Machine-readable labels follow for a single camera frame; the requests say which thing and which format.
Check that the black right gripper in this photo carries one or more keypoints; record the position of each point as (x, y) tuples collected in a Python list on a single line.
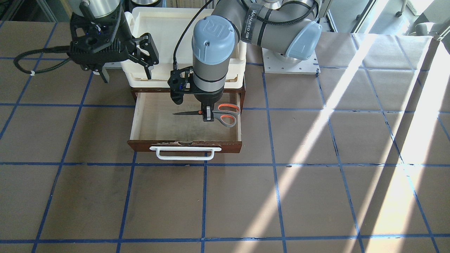
[(143, 49)]

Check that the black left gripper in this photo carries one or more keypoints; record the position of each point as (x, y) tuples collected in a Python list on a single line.
[(210, 96)]

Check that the red and white scissors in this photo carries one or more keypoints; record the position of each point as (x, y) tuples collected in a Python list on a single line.
[(225, 113)]

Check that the wooden drawer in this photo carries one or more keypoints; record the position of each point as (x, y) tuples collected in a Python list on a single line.
[(158, 128)]

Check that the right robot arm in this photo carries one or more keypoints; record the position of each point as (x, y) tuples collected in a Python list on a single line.
[(95, 9)]

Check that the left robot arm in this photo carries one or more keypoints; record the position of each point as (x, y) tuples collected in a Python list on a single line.
[(291, 30)]

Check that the white plastic tray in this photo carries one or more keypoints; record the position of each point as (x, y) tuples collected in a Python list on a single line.
[(166, 26)]

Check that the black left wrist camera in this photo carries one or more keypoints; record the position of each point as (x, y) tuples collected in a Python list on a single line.
[(179, 83)]

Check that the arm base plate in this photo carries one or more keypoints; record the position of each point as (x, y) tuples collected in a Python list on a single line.
[(276, 63)]

